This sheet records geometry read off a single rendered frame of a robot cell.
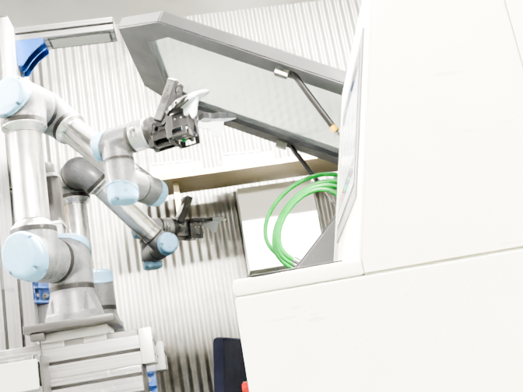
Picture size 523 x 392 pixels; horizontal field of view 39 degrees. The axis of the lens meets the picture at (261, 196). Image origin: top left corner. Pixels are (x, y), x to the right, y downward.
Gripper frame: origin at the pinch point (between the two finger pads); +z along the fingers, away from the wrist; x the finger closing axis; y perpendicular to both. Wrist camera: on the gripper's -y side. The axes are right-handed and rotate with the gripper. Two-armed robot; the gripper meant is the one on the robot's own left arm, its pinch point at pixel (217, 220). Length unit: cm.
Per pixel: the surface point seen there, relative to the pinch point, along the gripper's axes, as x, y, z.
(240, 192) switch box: -112, -30, 76
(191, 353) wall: -134, 59, 46
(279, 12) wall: -124, -150, 124
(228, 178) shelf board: -106, -37, 65
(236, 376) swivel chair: -92, 71, 51
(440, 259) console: 164, 28, -45
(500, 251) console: 170, 28, -36
